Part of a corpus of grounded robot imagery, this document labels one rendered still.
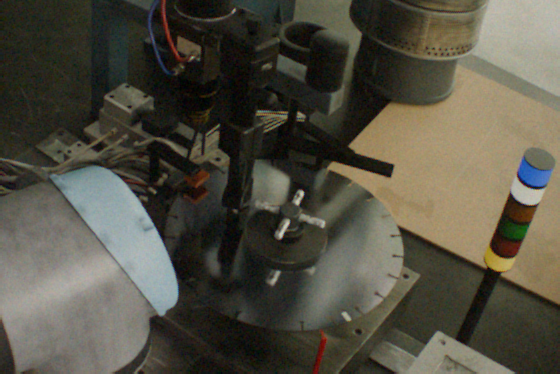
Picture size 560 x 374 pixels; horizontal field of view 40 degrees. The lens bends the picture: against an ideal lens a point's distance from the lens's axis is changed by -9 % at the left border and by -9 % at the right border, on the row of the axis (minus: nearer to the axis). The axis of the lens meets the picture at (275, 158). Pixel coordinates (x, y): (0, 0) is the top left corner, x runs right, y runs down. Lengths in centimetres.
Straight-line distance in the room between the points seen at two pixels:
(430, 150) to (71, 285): 124
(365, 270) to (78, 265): 66
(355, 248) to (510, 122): 78
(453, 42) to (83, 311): 126
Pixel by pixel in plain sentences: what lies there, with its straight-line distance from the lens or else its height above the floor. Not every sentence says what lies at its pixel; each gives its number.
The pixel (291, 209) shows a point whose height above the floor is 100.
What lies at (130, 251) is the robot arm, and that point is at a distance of 52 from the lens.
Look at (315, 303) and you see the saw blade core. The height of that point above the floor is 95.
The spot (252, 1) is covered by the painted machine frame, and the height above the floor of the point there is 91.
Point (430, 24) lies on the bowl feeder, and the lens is 163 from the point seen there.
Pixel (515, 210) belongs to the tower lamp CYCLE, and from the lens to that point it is 107.
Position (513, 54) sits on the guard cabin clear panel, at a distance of 206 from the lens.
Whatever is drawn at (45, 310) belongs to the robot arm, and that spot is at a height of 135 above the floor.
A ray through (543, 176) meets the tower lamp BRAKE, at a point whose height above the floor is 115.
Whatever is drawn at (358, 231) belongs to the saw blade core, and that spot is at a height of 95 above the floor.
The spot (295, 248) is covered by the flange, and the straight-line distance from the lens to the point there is 110.
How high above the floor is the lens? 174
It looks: 39 degrees down
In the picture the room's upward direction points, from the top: 8 degrees clockwise
